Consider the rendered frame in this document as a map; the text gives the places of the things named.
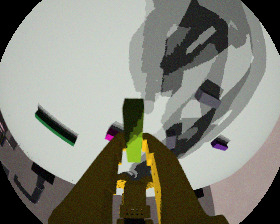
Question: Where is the lime green rod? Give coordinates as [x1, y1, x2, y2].
[122, 98, 144, 163]

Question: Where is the purple rod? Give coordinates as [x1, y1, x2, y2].
[211, 139, 228, 151]

